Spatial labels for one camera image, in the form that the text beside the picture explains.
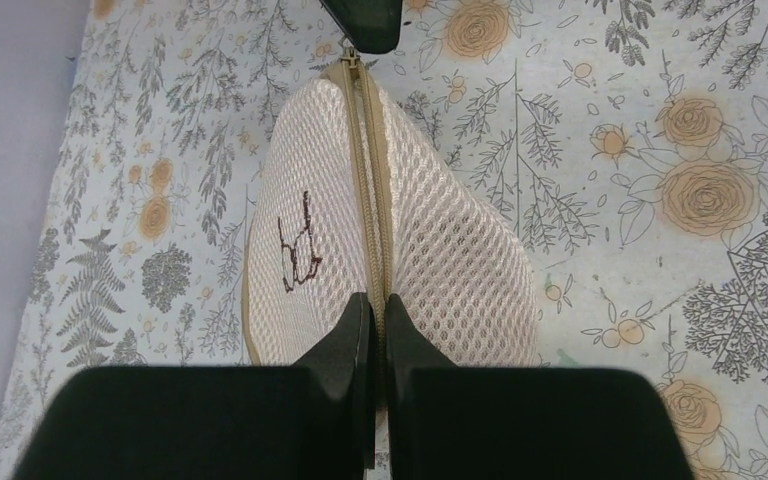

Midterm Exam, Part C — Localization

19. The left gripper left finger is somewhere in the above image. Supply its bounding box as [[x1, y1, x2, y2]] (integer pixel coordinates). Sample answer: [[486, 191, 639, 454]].
[[14, 293, 375, 479]]

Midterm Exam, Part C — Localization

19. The white mesh laundry bag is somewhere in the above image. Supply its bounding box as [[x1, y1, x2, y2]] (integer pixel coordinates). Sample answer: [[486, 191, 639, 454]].
[[240, 46, 540, 439]]

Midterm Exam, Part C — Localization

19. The floral tablecloth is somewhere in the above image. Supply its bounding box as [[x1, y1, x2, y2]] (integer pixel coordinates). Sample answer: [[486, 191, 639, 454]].
[[0, 1, 768, 479]]

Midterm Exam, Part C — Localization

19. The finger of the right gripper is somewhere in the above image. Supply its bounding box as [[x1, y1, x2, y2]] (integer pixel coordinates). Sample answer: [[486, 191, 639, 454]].
[[320, 0, 403, 55]]

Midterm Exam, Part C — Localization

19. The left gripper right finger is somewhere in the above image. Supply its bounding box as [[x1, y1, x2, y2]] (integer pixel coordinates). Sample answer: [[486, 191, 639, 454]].
[[385, 295, 692, 479]]

